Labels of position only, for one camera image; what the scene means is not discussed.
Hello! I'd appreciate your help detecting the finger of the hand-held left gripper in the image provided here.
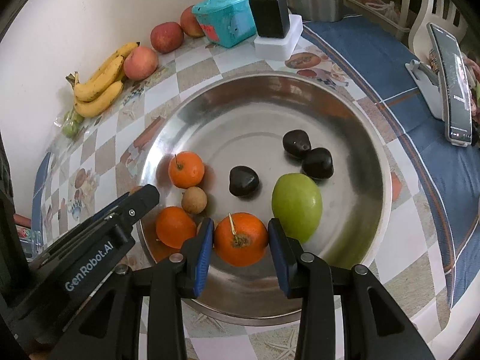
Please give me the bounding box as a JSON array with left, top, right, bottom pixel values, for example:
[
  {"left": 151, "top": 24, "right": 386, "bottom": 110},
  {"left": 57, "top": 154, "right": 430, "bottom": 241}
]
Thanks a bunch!
[{"left": 86, "top": 184, "right": 160, "bottom": 229}]

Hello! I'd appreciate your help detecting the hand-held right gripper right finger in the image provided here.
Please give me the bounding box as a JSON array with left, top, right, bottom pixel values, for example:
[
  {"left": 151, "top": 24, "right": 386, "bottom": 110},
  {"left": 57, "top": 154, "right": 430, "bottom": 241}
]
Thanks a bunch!
[{"left": 267, "top": 217, "right": 437, "bottom": 360}]

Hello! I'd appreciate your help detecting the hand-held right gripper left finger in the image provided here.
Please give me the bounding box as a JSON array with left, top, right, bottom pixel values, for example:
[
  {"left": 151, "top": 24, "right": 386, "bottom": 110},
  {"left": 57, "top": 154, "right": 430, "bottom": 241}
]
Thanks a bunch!
[{"left": 56, "top": 217, "right": 215, "bottom": 360}]

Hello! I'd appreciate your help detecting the orange mandarin with stem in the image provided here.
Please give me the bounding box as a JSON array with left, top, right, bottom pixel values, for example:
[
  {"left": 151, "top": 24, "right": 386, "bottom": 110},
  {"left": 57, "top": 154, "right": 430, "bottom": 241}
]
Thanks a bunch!
[{"left": 168, "top": 151, "right": 206, "bottom": 189}]

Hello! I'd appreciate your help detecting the large steel bowl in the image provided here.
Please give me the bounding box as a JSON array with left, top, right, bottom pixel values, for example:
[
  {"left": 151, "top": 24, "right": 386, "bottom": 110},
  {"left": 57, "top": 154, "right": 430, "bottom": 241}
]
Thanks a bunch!
[{"left": 136, "top": 75, "right": 393, "bottom": 327}]

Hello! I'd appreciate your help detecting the glass mug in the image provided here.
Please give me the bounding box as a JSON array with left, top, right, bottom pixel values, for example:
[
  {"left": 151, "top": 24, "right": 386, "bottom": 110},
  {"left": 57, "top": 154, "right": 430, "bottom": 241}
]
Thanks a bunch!
[{"left": 18, "top": 228, "right": 43, "bottom": 261}]

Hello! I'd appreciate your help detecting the dark furniture panel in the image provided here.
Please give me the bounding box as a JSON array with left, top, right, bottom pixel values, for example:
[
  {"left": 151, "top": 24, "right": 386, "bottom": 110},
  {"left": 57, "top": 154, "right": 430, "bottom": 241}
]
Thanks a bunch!
[{"left": 0, "top": 135, "right": 23, "bottom": 301}]

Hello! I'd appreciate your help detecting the plastic bag of green fruit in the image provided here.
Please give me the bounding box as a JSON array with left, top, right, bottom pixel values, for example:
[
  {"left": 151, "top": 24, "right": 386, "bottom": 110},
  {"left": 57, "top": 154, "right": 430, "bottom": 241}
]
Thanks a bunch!
[{"left": 54, "top": 109, "right": 85, "bottom": 139}]

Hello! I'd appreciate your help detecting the bunch of yellow bananas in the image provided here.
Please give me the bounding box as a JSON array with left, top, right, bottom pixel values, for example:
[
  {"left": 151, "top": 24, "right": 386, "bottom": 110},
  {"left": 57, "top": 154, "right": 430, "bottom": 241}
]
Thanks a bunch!
[{"left": 65, "top": 41, "right": 141, "bottom": 118}]

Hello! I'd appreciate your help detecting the checkered printed tablecloth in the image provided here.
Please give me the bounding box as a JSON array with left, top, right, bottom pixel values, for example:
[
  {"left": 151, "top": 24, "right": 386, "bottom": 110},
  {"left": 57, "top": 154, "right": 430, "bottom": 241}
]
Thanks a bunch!
[{"left": 32, "top": 7, "right": 480, "bottom": 360}]

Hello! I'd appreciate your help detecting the pale red apple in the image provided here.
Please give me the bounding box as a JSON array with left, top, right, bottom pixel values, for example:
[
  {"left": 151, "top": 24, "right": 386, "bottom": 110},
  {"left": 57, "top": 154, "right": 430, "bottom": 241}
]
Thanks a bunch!
[{"left": 123, "top": 46, "right": 159, "bottom": 81}]

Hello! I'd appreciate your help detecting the teal plastic box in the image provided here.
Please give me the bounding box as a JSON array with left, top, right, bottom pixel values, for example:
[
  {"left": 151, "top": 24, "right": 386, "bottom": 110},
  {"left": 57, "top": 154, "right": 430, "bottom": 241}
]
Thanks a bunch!
[{"left": 191, "top": 0, "right": 259, "bottom": 49}]

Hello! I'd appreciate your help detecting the white socket block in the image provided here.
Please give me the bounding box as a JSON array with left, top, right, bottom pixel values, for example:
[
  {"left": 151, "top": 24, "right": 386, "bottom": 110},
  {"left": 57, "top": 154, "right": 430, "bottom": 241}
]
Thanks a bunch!
[{"left": 254, "top": 14, "right": 304, "bottom": 60}]

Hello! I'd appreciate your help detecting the black power adapter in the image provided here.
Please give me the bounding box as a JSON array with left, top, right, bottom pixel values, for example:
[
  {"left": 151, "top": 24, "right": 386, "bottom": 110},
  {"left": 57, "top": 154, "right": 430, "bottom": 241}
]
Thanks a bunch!
[{"left": 248, "top": 0, "right": 291, "bottom": 39}]

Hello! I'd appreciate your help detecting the grey phone stand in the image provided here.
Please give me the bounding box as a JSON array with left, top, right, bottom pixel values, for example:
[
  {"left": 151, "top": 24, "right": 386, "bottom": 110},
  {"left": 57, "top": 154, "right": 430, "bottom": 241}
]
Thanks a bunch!
[{"left": 405, "top": 58, "right": 451, "bottom": 121}]

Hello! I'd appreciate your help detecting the smartphone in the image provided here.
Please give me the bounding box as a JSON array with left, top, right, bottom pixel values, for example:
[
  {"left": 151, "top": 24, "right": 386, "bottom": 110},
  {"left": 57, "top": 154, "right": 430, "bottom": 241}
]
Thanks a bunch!
[{"left": 427, "top": 22, "right": 474, "bottom": 147}]

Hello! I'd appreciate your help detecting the knotted plastic bag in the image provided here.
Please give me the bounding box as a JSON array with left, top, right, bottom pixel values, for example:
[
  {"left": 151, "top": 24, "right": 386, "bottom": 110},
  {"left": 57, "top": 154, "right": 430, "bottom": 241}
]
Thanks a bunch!
[{"left": 360, "top": 0, "right": 400, "bottom": 23}]

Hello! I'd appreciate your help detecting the white chair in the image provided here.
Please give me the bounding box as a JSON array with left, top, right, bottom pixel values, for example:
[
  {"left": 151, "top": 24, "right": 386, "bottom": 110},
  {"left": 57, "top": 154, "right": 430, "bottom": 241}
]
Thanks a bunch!
[{"left": 345, "top": 0, "right": 473, "bottom": 68}]

